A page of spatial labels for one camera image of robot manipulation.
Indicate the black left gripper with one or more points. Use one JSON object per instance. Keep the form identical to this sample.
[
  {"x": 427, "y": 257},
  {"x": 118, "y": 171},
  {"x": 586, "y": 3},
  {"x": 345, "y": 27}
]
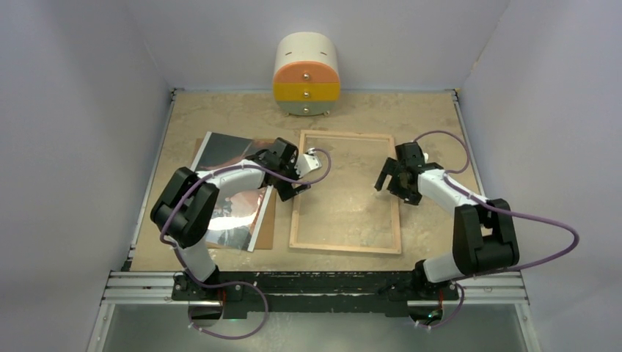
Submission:
[{"x": 286, "y": 191}]

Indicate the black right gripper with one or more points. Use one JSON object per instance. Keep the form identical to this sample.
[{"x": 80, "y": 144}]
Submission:
[{"x": 392, "y": 166}]

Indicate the wooden picture frame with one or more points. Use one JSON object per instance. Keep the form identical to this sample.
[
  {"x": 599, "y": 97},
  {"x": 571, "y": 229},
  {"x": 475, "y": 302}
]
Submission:
[{"x": 340, "y": 248}]

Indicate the glossy printed photo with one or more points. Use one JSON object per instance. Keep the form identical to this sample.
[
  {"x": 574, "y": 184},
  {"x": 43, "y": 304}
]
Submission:
[{"x": 228, "y": 209}]

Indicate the clear acrylic frame sheet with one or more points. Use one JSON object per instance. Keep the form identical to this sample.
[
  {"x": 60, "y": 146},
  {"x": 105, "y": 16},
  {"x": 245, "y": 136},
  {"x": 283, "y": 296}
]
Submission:
[{"x": 345, "y": 194}]

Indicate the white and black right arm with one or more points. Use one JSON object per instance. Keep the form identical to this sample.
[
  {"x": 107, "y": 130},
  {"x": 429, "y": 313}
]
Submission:
[{"x": 484, "y": 236}]

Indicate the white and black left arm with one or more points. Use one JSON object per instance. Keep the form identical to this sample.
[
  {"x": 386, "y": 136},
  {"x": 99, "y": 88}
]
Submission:
[{"x": 185, "y": 207}]

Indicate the small colourful drawer cabinet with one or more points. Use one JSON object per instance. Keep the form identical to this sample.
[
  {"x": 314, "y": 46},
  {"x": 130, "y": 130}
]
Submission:
[{"x": 306, "y": 81}]

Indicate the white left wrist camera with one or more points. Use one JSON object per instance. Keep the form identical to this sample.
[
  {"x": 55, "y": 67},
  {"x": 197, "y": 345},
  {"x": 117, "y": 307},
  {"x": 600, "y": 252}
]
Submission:
[{"x": 306, "y": 163}]

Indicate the black and aluminium base rail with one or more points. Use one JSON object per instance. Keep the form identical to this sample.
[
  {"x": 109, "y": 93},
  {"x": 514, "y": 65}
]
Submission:
[{"x": 391, "y": 293}]

